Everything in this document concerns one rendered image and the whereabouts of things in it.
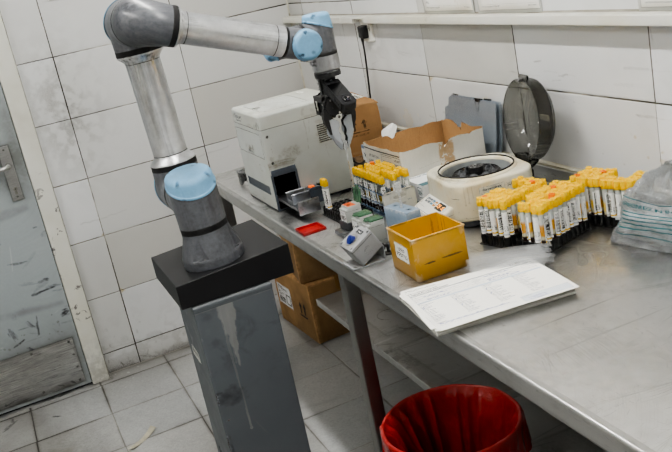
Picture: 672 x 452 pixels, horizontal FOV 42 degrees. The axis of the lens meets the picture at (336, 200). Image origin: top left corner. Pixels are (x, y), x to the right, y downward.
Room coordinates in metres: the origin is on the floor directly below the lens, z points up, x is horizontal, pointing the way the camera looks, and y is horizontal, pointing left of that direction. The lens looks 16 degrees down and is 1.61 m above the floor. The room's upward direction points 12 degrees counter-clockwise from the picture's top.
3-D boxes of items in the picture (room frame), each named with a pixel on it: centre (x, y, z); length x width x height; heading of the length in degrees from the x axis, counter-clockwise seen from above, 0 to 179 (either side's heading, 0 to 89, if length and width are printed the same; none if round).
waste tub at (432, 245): (1.86, -0.18, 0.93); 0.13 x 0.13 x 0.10; 18
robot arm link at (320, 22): (2.32, -0.04, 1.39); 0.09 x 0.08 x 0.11; 110
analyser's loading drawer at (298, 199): (2.51, 0.11, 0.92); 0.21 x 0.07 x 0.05; 20
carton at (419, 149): (2.55, -0.29, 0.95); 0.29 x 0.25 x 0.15; 110
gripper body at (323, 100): (2.33, -0.04, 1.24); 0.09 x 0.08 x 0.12; 21
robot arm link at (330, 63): (2.32, -0.04, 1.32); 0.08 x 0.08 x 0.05
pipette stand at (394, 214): (2.03, -0.15, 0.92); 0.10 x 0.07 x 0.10; 27
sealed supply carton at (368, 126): (3.20, -0.07, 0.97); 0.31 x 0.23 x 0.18; 14
